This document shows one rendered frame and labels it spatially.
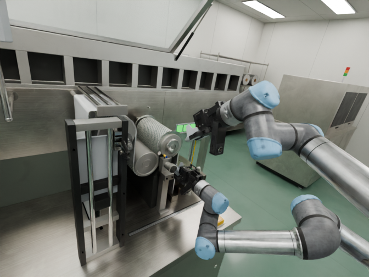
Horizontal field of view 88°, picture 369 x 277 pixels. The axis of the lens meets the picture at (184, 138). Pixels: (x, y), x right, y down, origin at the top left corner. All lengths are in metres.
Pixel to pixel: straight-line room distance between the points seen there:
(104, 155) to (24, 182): 0.58
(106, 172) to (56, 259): 0.39
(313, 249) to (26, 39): 1.22
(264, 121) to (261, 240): 0.43
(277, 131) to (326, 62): 4.77
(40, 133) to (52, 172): 0.22
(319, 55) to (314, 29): 0.57
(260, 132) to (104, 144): 0.45
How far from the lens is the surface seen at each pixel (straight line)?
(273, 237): 0.78
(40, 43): 0.99
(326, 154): 0.54
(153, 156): 0.89
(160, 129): 0.93
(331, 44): 5.30
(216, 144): 0.62
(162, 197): 1.00
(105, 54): 1.04
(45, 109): 1.03
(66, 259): 0.94
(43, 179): 1.17
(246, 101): 0.53
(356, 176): 0.51
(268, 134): 0.49
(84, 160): 0.65
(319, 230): 0.80
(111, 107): 0.69
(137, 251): 0.91
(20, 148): 1.09
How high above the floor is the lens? 1.63
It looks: 22 degrees down
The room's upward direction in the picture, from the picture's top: 9 degrees clockwise
